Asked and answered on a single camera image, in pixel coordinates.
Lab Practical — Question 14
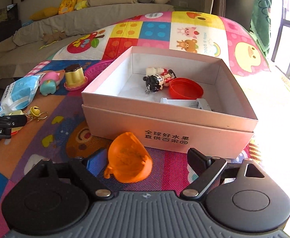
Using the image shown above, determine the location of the blue white wet wipes pack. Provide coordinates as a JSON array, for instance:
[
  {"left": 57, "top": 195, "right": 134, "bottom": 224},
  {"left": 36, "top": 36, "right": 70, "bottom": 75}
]
[{"left": 0, "top": 75, "right": 41, "bottom": 116}]

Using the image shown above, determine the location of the orange plastic cup mould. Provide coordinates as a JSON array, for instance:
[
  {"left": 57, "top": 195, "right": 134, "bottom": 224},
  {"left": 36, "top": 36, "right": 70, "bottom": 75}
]
[{"left": 103, "top": 132, "right": 153, "bottom": 183}]

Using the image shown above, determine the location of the white battery charger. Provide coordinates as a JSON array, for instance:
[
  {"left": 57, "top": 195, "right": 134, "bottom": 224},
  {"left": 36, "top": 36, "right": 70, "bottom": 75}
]
[{"left": 160, "top": 98, "right": 212, "bottom": 111}]

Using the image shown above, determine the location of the red plastic lid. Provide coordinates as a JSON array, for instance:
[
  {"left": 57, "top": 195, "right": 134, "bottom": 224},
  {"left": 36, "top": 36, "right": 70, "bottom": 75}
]
[{"left": 169, "top": 77, "right": 204, "bottom": 100}]

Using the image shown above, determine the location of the pink plastic basket scoop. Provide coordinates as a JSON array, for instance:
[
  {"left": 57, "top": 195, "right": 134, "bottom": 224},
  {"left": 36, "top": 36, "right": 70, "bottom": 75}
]
[{"left": 84, "top": 60, "right": 113, "bottom": 82}]

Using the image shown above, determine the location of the mickey wind-up toy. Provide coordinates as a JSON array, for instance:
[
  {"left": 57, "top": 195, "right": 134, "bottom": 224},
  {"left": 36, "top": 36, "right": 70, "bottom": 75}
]
[{"left": 143, "top": 67, "right": 176, "bottom": 94}]

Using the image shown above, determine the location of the colourful cartoon play mat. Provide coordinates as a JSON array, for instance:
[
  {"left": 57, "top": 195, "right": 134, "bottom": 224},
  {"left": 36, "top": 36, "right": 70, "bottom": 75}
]
[{"left": 0, "top": 11, "right": 268, "bottom": 237}]

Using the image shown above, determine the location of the beige sofa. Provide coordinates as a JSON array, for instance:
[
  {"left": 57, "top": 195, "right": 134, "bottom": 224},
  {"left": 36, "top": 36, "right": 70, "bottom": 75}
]
[{"left": 0, "top": 3, "right": 174, "bottom": 80}]

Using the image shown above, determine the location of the pink teal squishy toy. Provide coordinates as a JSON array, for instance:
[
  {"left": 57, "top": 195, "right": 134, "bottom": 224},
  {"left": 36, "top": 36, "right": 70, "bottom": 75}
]
[{"left": 39, "top": 70, "right": 65, "bottom": 96}]

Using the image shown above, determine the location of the pink cardboard box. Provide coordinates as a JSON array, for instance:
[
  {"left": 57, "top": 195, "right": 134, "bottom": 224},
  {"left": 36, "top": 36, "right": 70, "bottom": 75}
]
[{"left": 81, "top": 46, "right": 258, "bottom": 158}]

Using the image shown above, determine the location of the pudding shaped toy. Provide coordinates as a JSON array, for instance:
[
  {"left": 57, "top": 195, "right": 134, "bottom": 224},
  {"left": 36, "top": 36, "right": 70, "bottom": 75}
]
[{"left": 64, "top": 64, "right": 88, "bottom": 91}]

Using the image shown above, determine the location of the dark tv cabinet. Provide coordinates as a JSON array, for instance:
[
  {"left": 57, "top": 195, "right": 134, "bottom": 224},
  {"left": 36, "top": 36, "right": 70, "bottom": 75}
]
[{"left": 0, "top": 4, "right": 22, "bottom": 42}]

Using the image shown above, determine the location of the brown plush on sofa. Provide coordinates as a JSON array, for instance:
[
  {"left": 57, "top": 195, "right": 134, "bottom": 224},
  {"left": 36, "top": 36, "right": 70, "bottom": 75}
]
[{"left": 42, "top": 31, "right": 66, "bottom": 45}]

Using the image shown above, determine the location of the yellow cushion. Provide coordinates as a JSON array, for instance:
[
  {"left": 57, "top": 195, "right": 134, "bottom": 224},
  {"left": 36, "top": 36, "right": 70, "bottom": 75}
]
[{"left": 29, "top": 7, "right": 58, "bottom": 21}]

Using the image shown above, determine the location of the yellow plush toy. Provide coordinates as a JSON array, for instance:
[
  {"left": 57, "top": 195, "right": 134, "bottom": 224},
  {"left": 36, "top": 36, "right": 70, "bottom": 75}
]
[{"left": 58, "top": 0, "right": 83, "bottom": 14}]

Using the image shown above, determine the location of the green towel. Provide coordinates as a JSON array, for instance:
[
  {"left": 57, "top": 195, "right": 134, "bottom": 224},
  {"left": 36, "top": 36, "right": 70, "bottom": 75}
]
[{"left": 249, "top": 0, "right": 271, "bottom": 56}]

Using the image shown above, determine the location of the yellow bell keychain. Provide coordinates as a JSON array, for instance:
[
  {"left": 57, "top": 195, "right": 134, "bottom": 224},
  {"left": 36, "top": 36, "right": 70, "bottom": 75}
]
[{"left": 24, "top": 106, "right": 48, "bottom": 123}]

